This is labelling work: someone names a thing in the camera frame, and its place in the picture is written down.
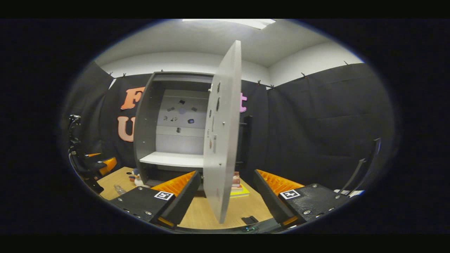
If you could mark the light grey cabinet door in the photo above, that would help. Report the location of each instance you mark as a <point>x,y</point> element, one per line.
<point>225,140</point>

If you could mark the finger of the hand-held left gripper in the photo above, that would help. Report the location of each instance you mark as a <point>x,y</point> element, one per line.
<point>109,165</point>
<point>94,159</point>

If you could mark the small black flat object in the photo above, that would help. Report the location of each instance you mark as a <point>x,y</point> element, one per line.
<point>250,220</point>

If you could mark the white cabinet shelf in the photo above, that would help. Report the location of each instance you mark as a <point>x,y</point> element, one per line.
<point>168,159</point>

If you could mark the dark grey cabinet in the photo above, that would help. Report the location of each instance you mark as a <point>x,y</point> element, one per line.
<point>144,123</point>

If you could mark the stack of red books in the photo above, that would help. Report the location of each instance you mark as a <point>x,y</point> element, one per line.
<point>236,181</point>

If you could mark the black backdrop cloth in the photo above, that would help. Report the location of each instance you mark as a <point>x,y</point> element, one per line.
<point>309,123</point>

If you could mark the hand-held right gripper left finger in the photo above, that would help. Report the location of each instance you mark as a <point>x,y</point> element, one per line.
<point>182,202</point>

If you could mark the small white toy figure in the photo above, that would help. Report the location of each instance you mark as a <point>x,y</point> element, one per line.
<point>138,181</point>

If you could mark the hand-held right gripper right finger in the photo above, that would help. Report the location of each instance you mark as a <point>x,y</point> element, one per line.
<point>269,200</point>

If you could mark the ceiling light panel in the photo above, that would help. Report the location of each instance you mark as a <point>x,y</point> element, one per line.
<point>246,23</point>

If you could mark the yellow book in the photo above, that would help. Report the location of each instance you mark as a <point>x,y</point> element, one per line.
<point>242,192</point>

